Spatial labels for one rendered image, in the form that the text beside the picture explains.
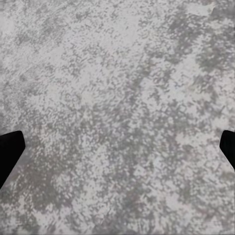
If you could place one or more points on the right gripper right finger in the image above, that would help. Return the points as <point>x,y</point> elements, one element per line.
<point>227,146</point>

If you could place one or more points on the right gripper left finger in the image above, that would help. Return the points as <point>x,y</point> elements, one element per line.
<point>12,145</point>

